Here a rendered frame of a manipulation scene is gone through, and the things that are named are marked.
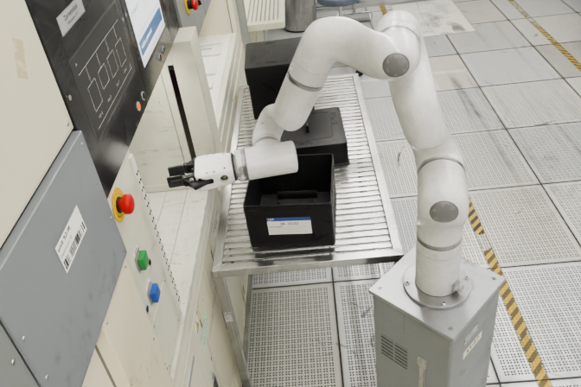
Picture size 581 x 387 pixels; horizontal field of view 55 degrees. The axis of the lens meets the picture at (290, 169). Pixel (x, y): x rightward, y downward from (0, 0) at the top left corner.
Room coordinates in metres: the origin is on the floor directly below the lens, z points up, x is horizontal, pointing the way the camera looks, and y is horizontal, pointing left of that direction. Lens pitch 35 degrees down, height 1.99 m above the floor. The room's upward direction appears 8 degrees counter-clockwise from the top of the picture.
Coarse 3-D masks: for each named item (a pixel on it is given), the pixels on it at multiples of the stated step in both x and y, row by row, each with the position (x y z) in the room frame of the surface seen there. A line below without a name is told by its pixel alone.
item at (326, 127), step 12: (324, 108) 2.05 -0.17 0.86; (336, 108) 2.03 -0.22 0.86; (312, 120) 1.96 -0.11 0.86; (324, 120) 1.95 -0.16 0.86; (336, 120) 1.93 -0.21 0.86; (288, 132) 1.89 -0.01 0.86; (300, 132) 1.88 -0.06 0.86; (312, 132) 1.87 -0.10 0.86; (324, 132) 1.85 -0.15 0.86; (336, 132) 1.84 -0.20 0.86; (300, 144) 1.79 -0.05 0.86; (312, 144) 1.78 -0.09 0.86; (324, 144) 1.77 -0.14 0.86; (336, 144) 1.76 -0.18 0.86; (336, 156) 1.76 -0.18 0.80
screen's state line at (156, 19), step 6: (156, 12) 1.49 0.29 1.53; (156, 18) 1.47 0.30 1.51; (162, 18) 1.52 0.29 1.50; (150, 24) 1.40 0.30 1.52; (156, 24) 1.46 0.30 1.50; (150, 30) 1.39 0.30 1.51; (144, 36) 1.32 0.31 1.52; (150, 36) 1.37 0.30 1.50; (144, 42) 1.31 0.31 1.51; (144, 48) 1.30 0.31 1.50
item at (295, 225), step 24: (312, 168) 1.61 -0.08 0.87; (264, 192) 1.63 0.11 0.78; (288, 192) 1.59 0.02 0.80; (312, 192) 1.58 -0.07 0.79; (264, 216) 1.36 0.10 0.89; (288, 216) 1.35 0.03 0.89; (312, 216) 1.34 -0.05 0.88; (264, 240) 1.36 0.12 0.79; (288, 240) 1.35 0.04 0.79; (312, 240) 1.34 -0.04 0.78
